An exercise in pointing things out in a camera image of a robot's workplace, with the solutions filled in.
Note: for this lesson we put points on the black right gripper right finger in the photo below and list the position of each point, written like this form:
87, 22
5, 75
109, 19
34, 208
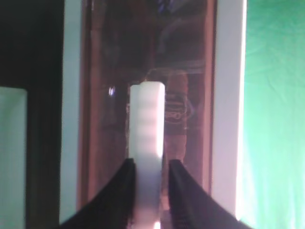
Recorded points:
191, 207

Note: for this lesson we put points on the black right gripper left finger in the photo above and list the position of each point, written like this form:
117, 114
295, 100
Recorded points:
112, 207

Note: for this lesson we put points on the translucent red drawer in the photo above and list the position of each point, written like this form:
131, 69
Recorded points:
146, 75

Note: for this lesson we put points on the green cloth backdrop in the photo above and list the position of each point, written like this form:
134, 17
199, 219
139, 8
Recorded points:
273, 174

